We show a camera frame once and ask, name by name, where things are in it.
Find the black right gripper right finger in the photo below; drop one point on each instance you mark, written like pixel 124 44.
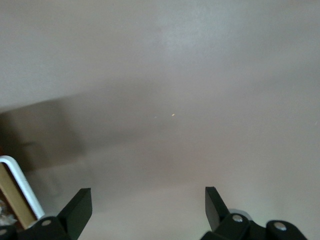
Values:
pixel 217 215

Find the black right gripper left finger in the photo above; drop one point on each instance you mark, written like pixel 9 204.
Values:
pixel 72 215

